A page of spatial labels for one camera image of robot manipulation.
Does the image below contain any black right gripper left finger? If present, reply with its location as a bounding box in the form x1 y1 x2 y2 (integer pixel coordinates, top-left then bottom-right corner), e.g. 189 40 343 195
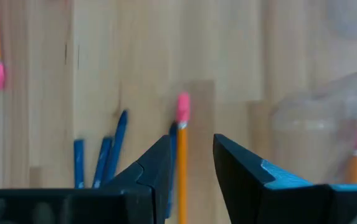
0 134 173 224

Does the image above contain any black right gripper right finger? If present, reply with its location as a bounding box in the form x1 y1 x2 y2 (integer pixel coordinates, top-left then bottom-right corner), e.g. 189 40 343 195
212 133 357 224

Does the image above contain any clear plastic bin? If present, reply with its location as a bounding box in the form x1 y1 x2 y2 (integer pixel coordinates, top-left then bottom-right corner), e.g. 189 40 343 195
270 63 357 186

